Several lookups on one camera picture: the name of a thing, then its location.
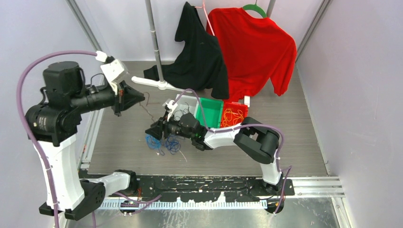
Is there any white clothes rack stand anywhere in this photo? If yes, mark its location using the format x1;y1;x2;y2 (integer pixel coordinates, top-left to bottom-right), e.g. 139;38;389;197
131;0;276;92

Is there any red plastic bin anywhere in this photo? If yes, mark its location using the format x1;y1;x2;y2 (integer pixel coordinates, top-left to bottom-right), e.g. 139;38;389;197
220;102;248;128

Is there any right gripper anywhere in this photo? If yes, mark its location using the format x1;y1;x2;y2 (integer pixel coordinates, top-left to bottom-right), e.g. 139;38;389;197
145;111;194;141

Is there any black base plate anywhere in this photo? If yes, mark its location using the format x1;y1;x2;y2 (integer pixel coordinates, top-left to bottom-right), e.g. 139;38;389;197
121;175;282;203

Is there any white plastic bin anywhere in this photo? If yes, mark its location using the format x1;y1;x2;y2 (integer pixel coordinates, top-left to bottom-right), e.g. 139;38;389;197
173;95;198;121

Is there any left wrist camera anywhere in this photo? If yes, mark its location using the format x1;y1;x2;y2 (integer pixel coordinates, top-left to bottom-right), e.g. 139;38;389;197
100;59;129;95

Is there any yellow cable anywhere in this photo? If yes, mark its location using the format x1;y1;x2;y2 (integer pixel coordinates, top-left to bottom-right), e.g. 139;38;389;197
222;108;245;128

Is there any pink hanger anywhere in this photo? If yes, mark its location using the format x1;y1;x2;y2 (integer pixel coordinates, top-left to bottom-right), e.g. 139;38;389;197
194;0;215;36

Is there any black t-shirt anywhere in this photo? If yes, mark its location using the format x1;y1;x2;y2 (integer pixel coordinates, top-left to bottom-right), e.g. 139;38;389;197
162;2;230;100

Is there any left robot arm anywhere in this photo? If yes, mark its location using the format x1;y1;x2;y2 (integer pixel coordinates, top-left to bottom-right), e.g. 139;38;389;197
25;61;145;221

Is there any red sweatshirt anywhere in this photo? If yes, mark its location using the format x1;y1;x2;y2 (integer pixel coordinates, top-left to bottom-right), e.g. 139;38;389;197
206;8;297;102

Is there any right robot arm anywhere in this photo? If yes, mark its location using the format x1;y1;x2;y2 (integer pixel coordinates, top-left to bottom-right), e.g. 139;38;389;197
145;114;284;195

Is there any green plastic bin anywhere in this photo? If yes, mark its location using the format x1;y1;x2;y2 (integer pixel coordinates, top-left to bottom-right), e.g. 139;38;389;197
194;98;224;128

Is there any blue cable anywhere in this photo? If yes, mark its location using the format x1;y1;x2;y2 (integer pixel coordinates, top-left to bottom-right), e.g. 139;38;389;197
144;134;182;156

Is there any brown thin wire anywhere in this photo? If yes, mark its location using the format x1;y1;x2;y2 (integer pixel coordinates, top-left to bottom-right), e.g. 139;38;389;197
138;93;156;125
174;105;196;122

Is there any green hanger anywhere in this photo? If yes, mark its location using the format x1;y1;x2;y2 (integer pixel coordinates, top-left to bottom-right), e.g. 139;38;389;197
242;3;267;18

